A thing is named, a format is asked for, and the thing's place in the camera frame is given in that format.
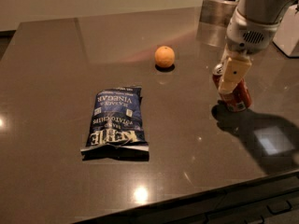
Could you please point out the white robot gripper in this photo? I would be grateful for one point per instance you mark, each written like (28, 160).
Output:
(246, 38)

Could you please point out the red coke can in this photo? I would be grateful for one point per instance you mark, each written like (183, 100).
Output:
(237, 101)

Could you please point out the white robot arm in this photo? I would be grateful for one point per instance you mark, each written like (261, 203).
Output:
(261, 11)

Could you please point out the steel snack dispenser base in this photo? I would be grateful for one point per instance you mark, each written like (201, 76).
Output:
(217, 12)

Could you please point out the white box on counter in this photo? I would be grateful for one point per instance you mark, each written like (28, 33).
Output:
(287, 36)

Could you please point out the orange fruit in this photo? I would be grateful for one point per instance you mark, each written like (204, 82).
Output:
(164, 56)

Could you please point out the blue kettle chips bag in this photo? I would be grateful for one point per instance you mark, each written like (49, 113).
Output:
(117, 121)

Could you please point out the black drawer handle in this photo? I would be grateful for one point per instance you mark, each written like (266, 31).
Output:
(279, 208)

